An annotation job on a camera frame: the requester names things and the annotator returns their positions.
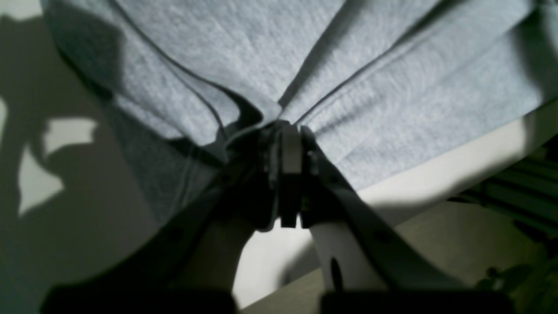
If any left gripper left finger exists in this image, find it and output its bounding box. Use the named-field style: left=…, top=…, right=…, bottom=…
left=41, top=123, right=284, bottom=314

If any grey T-shirt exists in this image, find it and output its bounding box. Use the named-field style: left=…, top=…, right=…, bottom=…
left=41, top=0, right=557, bottom=225

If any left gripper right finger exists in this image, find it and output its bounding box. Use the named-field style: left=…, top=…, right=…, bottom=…
left=281, top=124, right=515, bottom=314

